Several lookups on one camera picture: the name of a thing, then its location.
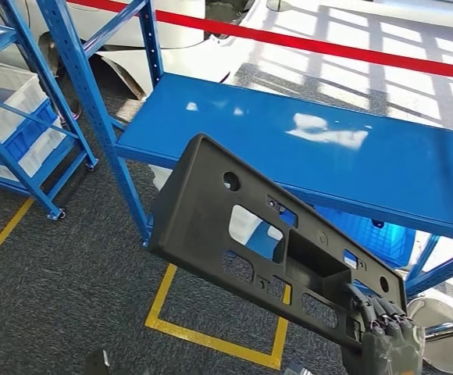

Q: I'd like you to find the red barrier belt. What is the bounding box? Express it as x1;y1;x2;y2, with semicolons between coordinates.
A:
67;0;453;83

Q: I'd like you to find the yellow floor tape square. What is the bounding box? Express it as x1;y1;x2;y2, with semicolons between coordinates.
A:
145;262;291;372

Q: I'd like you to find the small blue plastic bin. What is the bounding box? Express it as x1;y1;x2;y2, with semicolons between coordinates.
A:
4;99;58;163

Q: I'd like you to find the black-topped chrome belt stanchion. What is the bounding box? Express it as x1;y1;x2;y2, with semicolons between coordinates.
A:
405;295;453;375

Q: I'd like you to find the large blue plastic bin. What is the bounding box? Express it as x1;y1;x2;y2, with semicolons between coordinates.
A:
246;204;417;270

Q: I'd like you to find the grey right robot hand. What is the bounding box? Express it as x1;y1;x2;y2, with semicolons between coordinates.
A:
341;281;426;375

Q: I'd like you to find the black plastic bracket part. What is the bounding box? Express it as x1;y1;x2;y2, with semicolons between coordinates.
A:
147;133;408;354

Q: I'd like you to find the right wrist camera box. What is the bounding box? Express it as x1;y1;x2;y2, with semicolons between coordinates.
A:
284;362;314;375

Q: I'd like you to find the small white plastic bin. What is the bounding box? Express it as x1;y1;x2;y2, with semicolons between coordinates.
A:
0;64;48;145
0;117;68;181

